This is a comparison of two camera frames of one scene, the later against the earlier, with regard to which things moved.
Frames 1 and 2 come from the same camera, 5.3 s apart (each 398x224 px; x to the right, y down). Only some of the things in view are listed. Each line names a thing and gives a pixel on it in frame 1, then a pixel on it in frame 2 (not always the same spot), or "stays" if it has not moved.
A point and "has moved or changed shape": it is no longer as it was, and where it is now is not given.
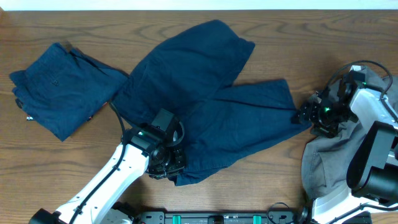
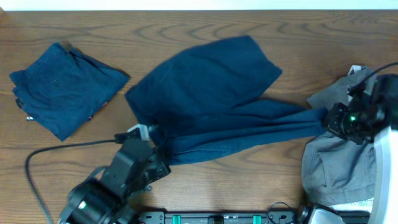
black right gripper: (308, 111) to (334, 123)
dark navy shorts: (189, 73) has moved or changed shape
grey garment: (326, 162) stays
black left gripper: (181, 165) to (162, 169)
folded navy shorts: (63, 89) stays
